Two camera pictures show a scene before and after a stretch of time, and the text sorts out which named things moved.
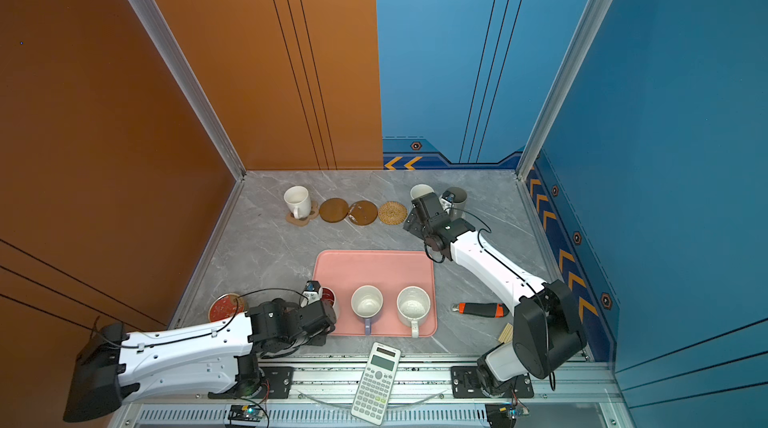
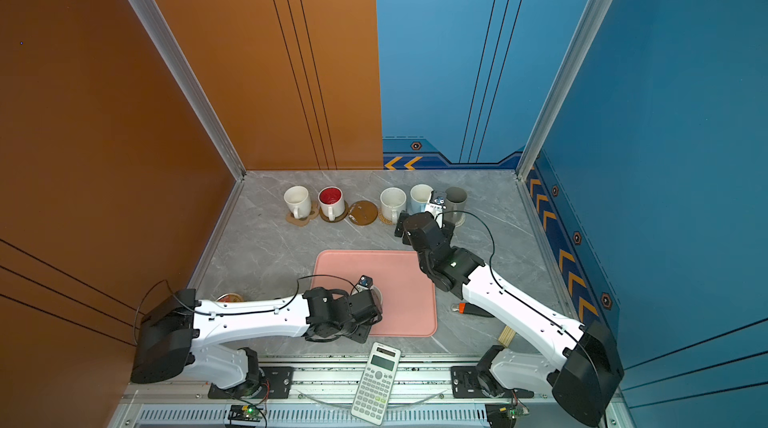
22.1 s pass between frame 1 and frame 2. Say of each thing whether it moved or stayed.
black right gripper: moved
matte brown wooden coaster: stayed
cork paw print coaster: stayed
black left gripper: moved
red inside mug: moved
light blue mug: stayed
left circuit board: stayed
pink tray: stayed
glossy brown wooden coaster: stayed
